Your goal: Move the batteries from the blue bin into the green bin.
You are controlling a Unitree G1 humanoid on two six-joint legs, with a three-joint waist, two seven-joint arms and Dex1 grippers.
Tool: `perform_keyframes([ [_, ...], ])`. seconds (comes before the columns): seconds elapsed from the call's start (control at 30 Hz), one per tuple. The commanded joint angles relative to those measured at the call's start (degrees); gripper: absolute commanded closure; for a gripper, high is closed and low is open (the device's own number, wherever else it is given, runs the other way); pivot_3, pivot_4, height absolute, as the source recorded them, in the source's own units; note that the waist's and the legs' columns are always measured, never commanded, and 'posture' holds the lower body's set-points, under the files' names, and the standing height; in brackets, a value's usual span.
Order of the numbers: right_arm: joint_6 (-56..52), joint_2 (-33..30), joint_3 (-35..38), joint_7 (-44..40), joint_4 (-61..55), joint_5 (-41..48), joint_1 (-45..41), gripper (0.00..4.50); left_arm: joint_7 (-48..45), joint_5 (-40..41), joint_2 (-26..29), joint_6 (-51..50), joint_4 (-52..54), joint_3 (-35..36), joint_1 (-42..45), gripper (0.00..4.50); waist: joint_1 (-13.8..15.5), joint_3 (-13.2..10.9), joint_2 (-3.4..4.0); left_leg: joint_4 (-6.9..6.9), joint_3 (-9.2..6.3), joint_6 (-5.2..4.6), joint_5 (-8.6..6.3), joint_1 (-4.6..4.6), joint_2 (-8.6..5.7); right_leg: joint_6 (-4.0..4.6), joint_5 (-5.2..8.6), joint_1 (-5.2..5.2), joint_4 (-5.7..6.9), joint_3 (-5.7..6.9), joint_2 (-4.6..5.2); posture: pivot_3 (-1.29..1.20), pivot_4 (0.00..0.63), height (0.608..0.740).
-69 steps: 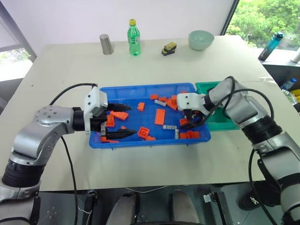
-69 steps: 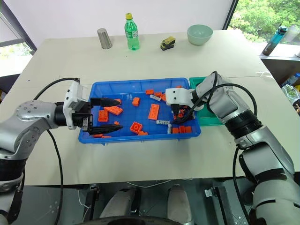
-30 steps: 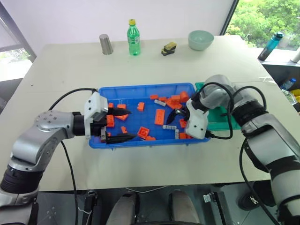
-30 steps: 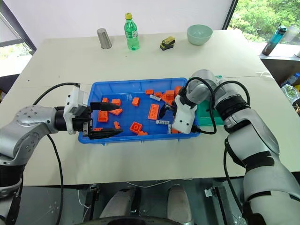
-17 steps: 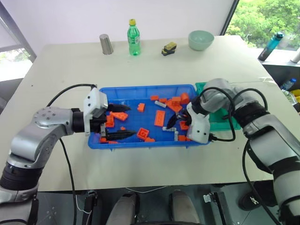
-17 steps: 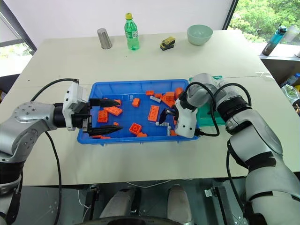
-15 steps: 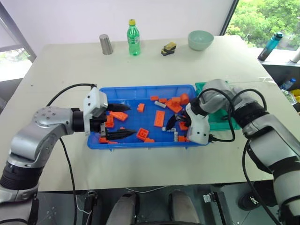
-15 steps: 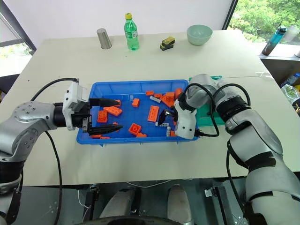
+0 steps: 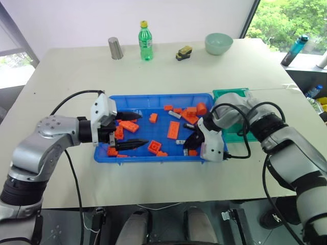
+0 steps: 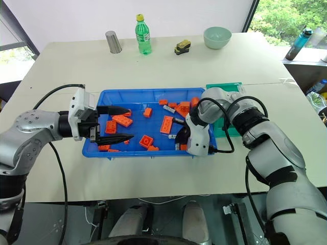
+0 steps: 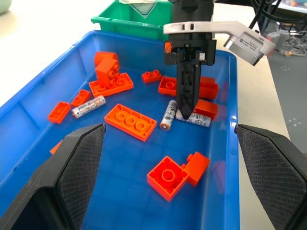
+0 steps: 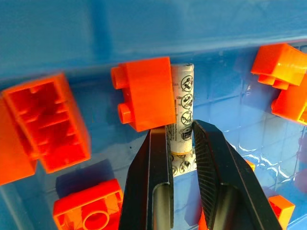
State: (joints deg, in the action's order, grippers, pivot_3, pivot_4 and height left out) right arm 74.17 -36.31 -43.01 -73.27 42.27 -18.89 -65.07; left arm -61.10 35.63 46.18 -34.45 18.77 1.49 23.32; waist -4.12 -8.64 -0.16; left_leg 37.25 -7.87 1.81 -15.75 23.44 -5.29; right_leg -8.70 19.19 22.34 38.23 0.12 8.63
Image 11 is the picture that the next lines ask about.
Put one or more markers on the silver battery with grey print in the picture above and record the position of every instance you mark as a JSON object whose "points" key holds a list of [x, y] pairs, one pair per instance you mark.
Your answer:
{"points": [[88, 106]]}

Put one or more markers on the orange flat studded plate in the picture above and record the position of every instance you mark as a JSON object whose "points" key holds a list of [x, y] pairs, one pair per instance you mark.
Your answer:
{"points": [[122, 87]]}

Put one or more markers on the white paper sheet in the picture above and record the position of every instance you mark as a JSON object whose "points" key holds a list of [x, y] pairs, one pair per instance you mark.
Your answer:
{"points": [[141, 9]]}

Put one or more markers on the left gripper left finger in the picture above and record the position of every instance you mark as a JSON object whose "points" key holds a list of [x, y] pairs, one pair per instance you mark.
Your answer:
{"points": [[48, 191]]}

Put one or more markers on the grey box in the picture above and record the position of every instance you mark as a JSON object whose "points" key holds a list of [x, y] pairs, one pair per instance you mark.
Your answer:
{"points": [[273, 40]]}

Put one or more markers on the orange square studded brick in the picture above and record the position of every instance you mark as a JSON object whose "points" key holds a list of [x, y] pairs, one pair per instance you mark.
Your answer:
{"points": [[105, 72]]}

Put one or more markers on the pale green round object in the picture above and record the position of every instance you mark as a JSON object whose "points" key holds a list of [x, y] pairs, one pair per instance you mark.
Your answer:
{"points": [[3, 5]]}

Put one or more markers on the orange rounded toy brick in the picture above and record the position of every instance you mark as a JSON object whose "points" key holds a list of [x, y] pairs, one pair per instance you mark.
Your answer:
{"points": [[103, 56]]}

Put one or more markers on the blue plastic bin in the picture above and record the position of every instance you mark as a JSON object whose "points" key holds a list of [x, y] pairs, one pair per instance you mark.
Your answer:
{"points": [[124, 210]]}

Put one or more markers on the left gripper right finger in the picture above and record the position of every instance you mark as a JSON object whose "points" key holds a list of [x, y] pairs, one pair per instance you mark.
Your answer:
{"points": [[275, 172]]}

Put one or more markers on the green plastic bin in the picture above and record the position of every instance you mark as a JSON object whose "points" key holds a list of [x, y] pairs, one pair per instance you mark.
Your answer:
{"points": [[115, 24]]}

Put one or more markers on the orange ribbed toy brick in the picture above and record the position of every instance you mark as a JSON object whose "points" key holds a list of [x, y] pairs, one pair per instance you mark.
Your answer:
{"points": [[207, 88]]}

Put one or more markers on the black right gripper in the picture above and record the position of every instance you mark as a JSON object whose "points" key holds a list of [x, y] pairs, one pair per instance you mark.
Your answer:
{"points": [[192, 42]]}

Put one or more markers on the orange plain toy brick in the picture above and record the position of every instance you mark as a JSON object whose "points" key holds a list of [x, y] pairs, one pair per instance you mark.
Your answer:
{"points": [[197, 167], [206, 107]]}

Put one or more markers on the orange hollow square brick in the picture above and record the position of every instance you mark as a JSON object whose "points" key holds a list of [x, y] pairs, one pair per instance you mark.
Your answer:
{"points": [[166, 178], [168, 86]]}

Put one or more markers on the long orange hollow brick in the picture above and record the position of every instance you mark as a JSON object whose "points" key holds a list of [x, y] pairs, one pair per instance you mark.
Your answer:
{"points": [[130, 122]]}

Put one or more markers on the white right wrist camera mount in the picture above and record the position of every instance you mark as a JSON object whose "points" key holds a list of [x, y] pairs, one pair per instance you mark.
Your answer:
{"points": [[216, 26]]}

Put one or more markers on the white battery with black symbols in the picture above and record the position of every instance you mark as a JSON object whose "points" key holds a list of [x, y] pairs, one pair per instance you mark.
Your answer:
{"points": [[200, 119], [169, 116]]}

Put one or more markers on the small orange two-stud brick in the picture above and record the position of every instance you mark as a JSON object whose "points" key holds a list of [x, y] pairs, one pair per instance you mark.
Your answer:
{"points": [[80, 97], [149, 77]]}

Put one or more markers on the small orange hollow brick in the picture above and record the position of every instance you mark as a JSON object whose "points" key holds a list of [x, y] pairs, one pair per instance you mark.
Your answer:
{"points": [[58, 112]]}

